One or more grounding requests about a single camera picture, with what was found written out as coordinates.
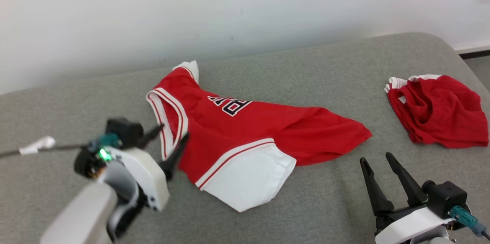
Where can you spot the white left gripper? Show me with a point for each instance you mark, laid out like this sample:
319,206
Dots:
141,171

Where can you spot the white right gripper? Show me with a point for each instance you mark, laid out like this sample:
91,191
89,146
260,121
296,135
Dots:
409,225

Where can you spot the red shorts with white stripes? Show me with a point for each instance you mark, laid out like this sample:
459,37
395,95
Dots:
440,114

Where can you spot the red jersey with white sleeves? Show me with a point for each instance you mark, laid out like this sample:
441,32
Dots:
268,129

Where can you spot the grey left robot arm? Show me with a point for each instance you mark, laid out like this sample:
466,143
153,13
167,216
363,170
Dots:
80,217

